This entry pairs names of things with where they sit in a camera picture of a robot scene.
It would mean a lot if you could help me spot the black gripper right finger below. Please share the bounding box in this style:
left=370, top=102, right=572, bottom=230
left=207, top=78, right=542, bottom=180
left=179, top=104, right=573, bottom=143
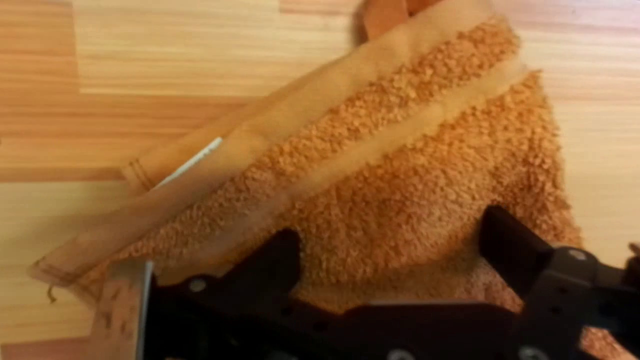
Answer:
left=477, top=201, right=640, bottom=360

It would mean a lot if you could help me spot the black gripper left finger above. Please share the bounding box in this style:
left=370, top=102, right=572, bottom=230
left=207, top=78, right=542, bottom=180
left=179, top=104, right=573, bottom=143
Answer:
left=142, top=227, right=337, bottom=360

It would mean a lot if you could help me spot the orange terry towel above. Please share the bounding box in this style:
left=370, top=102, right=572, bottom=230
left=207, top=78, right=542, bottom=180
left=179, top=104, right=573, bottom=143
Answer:
left=27, top=0, right=640, bottom=360

